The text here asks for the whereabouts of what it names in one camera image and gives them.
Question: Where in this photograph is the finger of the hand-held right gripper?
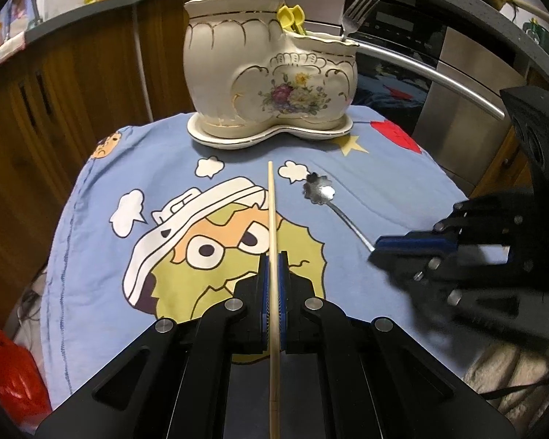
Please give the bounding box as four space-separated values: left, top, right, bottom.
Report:
370 255 549 332
376 190 538 255

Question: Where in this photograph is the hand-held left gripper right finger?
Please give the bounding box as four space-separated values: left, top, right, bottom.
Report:
278 251 518 439

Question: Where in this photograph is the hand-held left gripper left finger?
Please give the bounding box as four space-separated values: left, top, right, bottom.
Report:
34 252 272 439

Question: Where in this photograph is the flower-shaped metal spoon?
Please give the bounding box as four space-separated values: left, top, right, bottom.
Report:
301 171 377 253

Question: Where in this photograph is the wooden chopstick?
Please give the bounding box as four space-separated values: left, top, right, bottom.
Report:
266 161 281 439

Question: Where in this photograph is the metal fork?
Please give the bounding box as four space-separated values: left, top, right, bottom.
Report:
339 0 380 43

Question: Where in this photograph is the cream ceramic utensil holder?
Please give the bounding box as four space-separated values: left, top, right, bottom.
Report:
183 0 360 131

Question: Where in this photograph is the white towel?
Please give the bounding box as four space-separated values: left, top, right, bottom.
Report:
460 341 549 424

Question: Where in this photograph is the green box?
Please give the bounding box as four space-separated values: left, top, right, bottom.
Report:
522 17 549 67

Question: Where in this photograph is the stainless steel oven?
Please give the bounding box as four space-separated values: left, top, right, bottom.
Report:
270 0 531 193

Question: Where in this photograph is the blue cartoon printed blanket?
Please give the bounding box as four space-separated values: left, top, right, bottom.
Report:
41 105 490 427

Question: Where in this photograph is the red plastic bag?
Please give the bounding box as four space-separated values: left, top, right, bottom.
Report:
0 327 52 414

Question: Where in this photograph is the cream ceramic saucer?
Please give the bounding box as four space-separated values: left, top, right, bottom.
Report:
186 110 354 151

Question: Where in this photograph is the wooden cabinet door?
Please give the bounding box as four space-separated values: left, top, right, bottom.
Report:
0 50 76 334
135 0 198 125
30 7 155 197

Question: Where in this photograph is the grey kitchen countertop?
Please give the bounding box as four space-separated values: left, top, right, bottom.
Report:
23 0 549 101

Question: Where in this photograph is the pink-edged white cloth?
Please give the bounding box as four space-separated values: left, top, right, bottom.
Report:
0 30 30 73

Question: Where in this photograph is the covered glass jar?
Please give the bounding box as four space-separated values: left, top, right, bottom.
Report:
8 0 44 30

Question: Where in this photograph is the metal oven handle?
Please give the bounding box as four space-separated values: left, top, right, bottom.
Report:
345 38 507 121

